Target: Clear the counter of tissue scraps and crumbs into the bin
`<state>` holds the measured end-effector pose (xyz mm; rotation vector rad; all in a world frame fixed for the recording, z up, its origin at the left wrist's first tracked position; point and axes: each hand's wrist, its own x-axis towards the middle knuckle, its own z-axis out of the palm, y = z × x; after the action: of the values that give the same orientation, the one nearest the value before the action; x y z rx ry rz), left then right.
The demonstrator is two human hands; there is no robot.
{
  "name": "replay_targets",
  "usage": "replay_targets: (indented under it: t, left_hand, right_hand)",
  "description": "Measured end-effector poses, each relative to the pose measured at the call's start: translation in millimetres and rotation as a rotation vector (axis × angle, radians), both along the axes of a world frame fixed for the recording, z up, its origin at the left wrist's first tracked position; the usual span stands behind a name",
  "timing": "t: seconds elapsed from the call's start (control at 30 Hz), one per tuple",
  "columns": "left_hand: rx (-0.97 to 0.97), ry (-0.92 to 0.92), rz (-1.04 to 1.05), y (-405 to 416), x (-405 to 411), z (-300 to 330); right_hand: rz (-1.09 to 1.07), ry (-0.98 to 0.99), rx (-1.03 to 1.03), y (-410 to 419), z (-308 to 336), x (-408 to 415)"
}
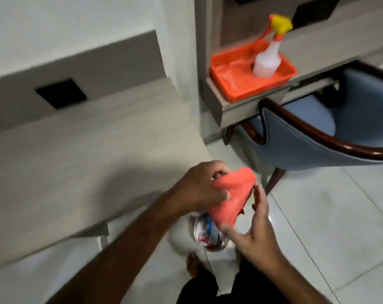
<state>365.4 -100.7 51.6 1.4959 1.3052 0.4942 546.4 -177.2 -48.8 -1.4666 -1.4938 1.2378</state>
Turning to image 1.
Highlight person's right hand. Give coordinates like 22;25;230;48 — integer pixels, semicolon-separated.
220;183;286;273

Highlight person's left hand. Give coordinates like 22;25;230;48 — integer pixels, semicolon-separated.
170;160;232;216

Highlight coral pink cleaning cloth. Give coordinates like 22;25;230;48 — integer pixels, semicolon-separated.
207;167;257;227

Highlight person's right forearm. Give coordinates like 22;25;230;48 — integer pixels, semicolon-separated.
267;259;334;304

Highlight person's left forearm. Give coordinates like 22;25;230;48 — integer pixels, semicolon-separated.
46;190;183;304

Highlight shiny crumpled wrapper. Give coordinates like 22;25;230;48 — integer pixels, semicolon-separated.
193;211;232;252

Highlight person's bare foot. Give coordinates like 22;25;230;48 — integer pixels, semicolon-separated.
185;252;205;279

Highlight white waste bin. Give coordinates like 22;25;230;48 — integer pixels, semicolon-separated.
167;209;241;293

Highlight person's black shorts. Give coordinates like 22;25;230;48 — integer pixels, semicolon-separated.
176;256;291;304

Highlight orange plastic tray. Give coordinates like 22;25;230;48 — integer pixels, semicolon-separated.
209;40;298;103

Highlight white spray bottle yellow trigger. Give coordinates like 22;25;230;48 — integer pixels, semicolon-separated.
252;14;293;79

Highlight light wooden desk with drawer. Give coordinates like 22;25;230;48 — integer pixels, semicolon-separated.
200;9;383;145

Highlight blue chair with wooden frame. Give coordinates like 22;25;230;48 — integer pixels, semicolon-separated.
223;60;383;195

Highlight black square wall socket panel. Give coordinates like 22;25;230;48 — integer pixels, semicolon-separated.
35;79;88;110

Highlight black wide wall socket panel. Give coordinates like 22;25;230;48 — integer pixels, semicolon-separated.
291;0;343;29

